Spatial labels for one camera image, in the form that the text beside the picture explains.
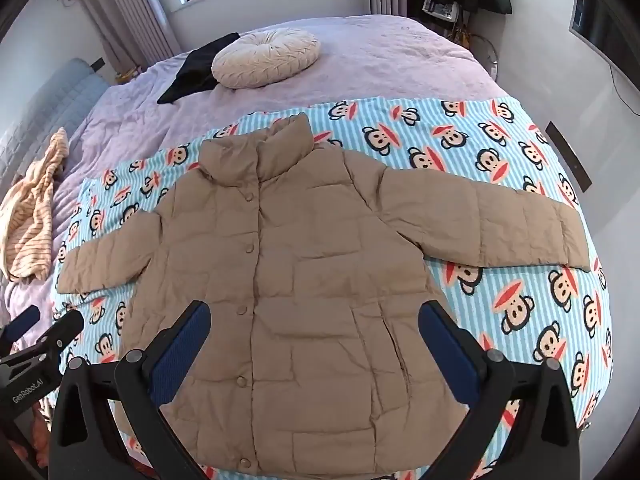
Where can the bed with lilac cover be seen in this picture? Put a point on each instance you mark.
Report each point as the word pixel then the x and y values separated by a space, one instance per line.
pixel 350 60

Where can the orange striped cream garment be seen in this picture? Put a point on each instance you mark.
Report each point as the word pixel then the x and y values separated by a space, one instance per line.
pixel 30 220

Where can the wall mounted screen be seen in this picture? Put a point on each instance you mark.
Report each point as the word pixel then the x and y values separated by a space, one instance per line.
pixel 590 15

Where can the yellow small box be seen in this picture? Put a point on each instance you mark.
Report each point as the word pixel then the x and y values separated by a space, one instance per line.
pixel 125 76

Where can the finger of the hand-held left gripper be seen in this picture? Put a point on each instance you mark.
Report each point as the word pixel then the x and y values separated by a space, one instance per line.
pixel 22 321
pixel 62 331

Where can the white round fan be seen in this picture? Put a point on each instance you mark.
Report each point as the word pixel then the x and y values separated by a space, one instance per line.
pixel 486 55

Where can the black white printed box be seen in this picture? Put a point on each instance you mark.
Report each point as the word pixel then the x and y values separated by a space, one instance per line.
pixel 440 9

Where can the grey padded headboard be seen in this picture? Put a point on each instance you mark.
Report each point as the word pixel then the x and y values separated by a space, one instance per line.
pixel 45 105

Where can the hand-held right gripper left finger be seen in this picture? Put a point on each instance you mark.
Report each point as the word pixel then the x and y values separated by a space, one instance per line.
pixel 184 350

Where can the black folded cloth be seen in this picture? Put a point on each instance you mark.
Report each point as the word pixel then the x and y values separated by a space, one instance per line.
pixel 197 72

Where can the black rectangular board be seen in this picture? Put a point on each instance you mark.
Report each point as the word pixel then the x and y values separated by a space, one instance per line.
pixel 569 156

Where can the monkey print striped blanket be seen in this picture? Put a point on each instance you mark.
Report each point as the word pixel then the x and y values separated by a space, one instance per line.
pixel 500 185

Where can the round cream cushion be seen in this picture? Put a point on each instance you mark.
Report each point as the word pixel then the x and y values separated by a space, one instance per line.
pixel 265 57

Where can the tan puffer jacket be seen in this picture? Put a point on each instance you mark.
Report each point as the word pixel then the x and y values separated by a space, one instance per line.
pixel 310 260

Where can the black wall socket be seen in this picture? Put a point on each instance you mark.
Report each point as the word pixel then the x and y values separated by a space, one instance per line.
pixel 98 63

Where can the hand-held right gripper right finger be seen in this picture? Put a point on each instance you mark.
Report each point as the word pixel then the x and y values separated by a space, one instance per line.
pixel 450 352

